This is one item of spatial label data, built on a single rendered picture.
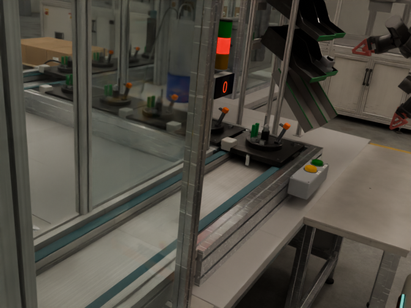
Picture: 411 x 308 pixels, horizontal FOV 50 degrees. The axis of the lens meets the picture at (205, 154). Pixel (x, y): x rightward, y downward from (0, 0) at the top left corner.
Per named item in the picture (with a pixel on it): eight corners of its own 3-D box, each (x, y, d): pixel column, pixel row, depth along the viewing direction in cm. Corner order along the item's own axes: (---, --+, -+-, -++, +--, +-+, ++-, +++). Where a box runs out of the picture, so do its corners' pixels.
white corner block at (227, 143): (236, 149, 164) (237, 139, 162) (230, 153, 160) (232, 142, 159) (225, 146, 166) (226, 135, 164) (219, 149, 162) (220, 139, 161)
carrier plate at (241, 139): (304, 149, 171) (304, 144, 170) (280, 168, 151) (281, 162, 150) (248, 134, 181) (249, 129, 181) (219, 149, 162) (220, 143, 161)
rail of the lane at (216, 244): (318, 170, 175) (323, 145, 171) (199, 286, 103) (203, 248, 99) (305, 167, 178) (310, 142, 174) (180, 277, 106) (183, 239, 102)
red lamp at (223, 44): (232, 53, 144) (233, 38, 142) (224, 54, 140) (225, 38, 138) (218, 51, 146) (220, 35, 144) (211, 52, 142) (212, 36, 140)
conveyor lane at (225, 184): (299, 170, 174) (304, 146, 170) (177, 276, 106) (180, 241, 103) (236, 150, 187) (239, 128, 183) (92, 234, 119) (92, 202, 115)
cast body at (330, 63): (329, 75, 188) (339, 62, 184) (323, 75, 185) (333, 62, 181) (316, 63, 192) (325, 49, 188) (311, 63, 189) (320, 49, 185)
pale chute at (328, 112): (330, 120, 199) (338, 115, 196) (316, 124, 189) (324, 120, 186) (299, 67, 203) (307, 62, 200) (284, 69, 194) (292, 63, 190)
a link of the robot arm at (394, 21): (409, 60, 160) (429, 43, 157) (396, 40, 153) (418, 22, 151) (390, 46, 169) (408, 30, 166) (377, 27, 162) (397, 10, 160)
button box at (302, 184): (326, 179, 158) (329, 163, 156) (306, 200, 141) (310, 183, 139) (307, 173, 162) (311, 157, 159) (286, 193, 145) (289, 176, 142)
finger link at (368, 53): (347, 43, 172) (371, 36, 165) (355, 42, 177) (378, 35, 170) (351, 60, 172) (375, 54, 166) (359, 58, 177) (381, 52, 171)
